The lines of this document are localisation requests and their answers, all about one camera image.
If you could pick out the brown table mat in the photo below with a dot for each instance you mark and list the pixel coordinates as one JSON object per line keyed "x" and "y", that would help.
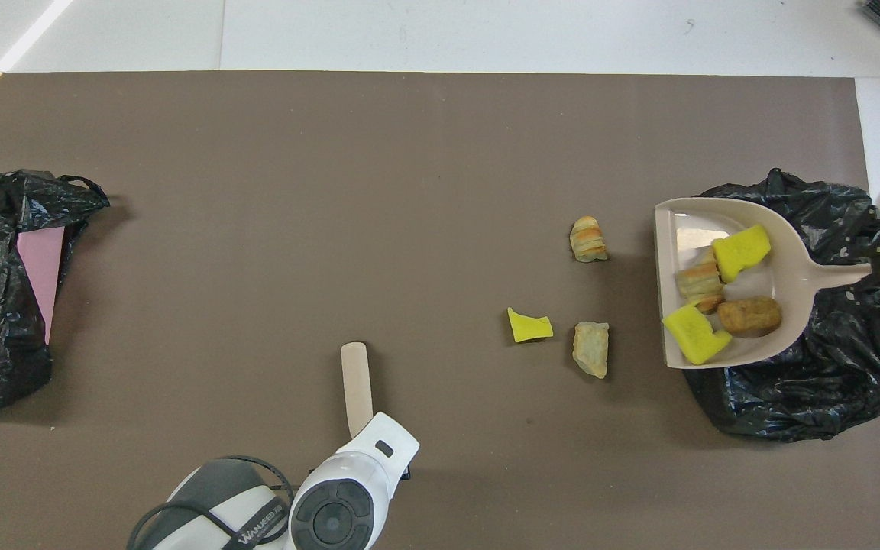
{"x": 440, "y": 114}

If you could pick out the pink bin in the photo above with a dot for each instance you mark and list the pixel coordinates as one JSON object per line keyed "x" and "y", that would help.
{"x": 41, "y": 267}

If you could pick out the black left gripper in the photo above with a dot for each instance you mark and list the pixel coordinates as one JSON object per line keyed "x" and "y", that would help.
{"x": 406, "y": 472}

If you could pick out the striped toy croissant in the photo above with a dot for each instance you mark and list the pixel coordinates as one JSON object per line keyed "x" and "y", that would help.
{"x": 587, "y": 240}
{"x": 698, "y": 281}

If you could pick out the right black trash bag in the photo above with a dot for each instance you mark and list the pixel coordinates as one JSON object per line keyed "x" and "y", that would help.
{"x": 791, "y": 405}

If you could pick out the pale toy bread piece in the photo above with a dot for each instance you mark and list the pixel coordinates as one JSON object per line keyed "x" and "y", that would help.
{"x": 591, "y": 349}

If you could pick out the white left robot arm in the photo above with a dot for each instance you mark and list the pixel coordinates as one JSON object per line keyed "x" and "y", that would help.
{"x": 348, "y": 496}

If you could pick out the beige plastic dustpan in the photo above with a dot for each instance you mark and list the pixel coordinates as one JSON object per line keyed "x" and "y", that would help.
{"x": 791, "y": 267}

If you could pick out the beige brush with black bristles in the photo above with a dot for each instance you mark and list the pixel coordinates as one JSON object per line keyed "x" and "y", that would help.
{"x": 357, "y": 382}

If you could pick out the yellow sponge piece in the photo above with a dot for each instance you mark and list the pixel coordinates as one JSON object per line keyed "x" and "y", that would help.
{"x": 692, "y": 332}
{"x": 529, "y": 327}
{"x": 742, "y": 252}

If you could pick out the brown oval toy bread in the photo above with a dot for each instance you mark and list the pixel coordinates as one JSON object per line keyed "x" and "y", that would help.
{"x": 749, "y": 316}

